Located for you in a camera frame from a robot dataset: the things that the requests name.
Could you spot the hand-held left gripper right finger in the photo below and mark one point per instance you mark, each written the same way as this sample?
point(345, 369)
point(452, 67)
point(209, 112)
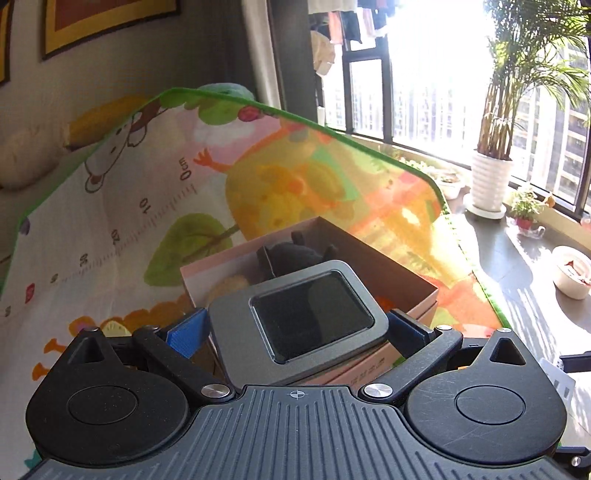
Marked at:
point(408, 330)

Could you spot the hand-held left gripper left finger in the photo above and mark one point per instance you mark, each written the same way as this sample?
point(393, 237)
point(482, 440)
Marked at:
point(189, 330)

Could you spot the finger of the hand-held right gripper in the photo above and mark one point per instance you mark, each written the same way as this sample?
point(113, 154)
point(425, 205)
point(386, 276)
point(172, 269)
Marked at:
point(575, 461)
point(577, 362)

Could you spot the grey tin box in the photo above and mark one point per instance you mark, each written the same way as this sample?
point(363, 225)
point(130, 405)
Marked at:
point(231, 332)

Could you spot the yellow knitted toy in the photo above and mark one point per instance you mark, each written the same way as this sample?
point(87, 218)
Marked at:
point(228, 286)

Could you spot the pink cardboard box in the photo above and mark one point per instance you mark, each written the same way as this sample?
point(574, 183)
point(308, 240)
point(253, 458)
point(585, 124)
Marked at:
point(392, 272)

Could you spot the black plush toy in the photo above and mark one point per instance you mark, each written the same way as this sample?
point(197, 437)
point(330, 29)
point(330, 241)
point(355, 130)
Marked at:
point(291, 258)

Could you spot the white bowl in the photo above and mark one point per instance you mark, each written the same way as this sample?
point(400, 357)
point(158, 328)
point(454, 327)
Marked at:
point(570, 272)

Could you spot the printed play mat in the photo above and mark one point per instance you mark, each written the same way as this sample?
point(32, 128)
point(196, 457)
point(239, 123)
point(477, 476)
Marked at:
point(138, 207)

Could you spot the low white planter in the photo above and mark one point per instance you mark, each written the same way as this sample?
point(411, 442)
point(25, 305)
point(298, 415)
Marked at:
point(445, 182)

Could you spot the small red-potted plant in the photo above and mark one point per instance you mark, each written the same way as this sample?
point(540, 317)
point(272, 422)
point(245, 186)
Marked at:
point(525, 210)

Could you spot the white ribbed plant pot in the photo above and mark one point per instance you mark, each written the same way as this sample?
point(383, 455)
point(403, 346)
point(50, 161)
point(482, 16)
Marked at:
point(489, 184)

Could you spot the yellow pillow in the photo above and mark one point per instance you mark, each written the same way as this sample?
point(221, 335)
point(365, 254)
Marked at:
point(106, 122)

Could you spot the cream plush pillow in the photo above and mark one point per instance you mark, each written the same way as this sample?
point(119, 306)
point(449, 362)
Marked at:
point(27, 157)

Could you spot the tall green potted plant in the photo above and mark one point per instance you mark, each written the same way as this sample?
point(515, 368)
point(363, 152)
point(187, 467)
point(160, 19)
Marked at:
point(517, 69)

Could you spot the hanging clothes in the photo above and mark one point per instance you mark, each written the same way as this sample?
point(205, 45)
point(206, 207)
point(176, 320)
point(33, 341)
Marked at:
point(341, 27)

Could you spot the wide framed wall picture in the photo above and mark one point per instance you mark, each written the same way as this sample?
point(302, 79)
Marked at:
point(111, 18)

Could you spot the narrow framed wall picture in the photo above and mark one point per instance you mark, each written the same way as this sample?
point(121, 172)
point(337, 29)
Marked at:
point(4, 37)

